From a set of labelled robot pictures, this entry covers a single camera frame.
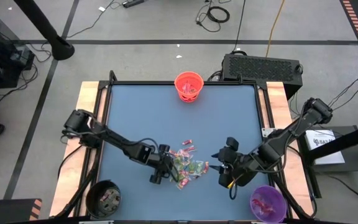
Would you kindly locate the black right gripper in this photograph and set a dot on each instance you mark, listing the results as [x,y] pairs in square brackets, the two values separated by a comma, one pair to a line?
[228,161]

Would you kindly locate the wooden table side board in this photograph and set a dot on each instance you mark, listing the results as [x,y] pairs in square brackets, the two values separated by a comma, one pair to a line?
[85,93]
[277,99]

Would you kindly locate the black pole stand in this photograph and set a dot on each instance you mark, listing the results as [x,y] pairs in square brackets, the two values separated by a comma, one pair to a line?
[42,25]

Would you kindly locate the black diagonal beam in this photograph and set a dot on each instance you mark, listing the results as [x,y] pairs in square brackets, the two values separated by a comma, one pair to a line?
[346,140]

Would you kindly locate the red wrapped candy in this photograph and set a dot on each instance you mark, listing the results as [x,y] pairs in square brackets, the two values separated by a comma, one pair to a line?
[267,210]
[190,149]
[172,153]
[186,87]

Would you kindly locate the black table frame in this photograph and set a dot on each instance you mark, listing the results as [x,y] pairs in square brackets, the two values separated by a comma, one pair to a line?
[135,82]

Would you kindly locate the black side stand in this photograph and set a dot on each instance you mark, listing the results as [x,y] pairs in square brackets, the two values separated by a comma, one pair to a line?
[356,166]

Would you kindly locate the orange jack-o-lantern bucket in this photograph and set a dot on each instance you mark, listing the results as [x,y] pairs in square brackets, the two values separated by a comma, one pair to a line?
[189,98]

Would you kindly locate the black power strip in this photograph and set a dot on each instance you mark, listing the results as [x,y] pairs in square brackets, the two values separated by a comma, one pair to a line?
[133,3]

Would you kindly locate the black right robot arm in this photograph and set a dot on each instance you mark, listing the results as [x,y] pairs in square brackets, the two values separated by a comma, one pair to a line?
[291,133]

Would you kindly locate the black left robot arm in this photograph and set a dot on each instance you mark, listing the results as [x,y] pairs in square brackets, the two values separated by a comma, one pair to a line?
[117,140]

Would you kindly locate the purple halloween bucket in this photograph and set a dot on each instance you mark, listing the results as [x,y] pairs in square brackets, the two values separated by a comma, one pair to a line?
[278,199]

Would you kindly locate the black halloween bucket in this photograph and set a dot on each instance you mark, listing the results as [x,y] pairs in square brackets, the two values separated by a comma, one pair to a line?
[93,202]

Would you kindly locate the black equipment cart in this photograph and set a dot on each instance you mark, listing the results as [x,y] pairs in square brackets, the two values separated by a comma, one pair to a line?
[2,53]

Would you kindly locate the black computer case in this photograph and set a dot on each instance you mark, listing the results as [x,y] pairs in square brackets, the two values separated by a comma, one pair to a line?
[259,71]

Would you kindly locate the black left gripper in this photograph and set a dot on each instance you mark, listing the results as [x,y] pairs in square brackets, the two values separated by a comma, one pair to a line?
[163,163]

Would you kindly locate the green wrapped candy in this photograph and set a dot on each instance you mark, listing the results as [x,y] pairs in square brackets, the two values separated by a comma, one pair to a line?
[193,91]
[179,163]

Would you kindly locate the white printed manual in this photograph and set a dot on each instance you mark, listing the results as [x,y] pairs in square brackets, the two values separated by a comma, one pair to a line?
[323,146]

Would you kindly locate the small metal plate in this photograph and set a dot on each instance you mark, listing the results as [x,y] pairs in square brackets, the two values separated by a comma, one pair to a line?
[267,132]

